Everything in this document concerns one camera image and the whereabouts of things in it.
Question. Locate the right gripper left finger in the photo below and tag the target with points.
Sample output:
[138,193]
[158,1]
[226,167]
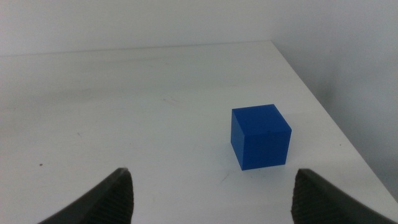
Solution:
[109,202]

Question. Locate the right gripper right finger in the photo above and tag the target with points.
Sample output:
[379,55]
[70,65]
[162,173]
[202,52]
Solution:
[317,202]

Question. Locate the blue cube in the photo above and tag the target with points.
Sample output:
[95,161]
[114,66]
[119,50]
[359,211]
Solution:
[261,140]

